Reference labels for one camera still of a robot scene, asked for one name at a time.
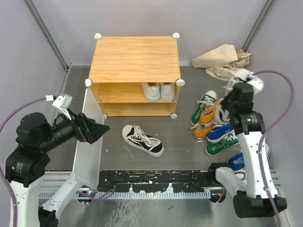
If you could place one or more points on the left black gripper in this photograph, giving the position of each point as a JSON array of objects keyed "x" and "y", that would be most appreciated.
[{"x": 86, "y": 128}]

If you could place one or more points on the orange sneaker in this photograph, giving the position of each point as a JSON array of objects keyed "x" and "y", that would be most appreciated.
[
  {"x": 202, "y": 131},
  {"x": 207, "y": 116}
]

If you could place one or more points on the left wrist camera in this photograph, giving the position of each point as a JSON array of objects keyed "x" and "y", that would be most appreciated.
[{"x": 62, "y": 103}]

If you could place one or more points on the green sneaker lower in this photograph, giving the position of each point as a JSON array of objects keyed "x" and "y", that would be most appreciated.
[{"x": 214, "y": 149}]

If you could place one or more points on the white cabinet door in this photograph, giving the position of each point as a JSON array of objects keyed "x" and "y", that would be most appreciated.
[{"x": 86, "y": 166}]

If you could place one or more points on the blue sneaker upper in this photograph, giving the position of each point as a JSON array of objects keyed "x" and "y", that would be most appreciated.
[{"x": 219, "y": 132}]

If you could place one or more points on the green sneaker upper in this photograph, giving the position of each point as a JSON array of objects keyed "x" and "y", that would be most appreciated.
[{"x": 206, "y": 101}]

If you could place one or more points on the orange sneaker lower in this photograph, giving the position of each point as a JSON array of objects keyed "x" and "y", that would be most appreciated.
[{"x": 202, "y": 131}]

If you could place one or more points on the beige cloth bag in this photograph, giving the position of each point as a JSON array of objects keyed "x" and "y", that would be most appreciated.
[{"x": 222, "y": 62}]

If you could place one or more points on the green sneaker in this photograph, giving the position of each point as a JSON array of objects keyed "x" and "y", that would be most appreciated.
[
  {"x": 214, "y": 149},
  {"x": 206, "y": 101}
]

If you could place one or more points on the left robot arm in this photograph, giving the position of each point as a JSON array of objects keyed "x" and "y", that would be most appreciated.
[{"x": 25, "y": 167}]

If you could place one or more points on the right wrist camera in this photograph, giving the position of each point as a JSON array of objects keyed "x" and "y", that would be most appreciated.
[{"x": 256, "y": 83}]

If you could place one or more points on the orange sneaker upper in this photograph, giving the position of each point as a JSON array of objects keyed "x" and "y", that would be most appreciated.
[{"x": 207, "y": 116}]

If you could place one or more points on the black white sneaker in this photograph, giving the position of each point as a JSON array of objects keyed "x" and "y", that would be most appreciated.
[
  {"x": 236, "y": 75},
  {"x": 137, "y": 138}
]

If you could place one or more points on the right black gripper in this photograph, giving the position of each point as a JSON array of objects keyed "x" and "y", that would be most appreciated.
[{"x": 224, "y": 102}]

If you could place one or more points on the wooden shoe cabinet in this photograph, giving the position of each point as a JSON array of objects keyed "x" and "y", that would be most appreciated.
[{"x": 121, "y": 63}]

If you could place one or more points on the blue sneaker lower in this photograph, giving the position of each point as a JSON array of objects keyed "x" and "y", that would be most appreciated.
[{"x": 237, "y": 162}]

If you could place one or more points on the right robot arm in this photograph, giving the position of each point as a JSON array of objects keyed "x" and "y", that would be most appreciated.
[{"x": 257, "y": 197}]

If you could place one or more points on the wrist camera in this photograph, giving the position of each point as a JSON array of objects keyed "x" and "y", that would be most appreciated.
[
  {"x": 256, "y": 83},
  {"x": 62, "y": 103}
]

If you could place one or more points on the white cable tray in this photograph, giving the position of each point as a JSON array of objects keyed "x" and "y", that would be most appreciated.
[{"x": 169, "y": 194}]

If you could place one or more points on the blue sneaker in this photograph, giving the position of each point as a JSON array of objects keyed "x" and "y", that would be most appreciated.
[
  {"x": 237, "y": 162},
  {"x": 219, "y": 132}
]

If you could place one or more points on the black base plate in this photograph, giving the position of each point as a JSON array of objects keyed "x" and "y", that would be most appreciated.
[{"x": 155, "y": 181}]

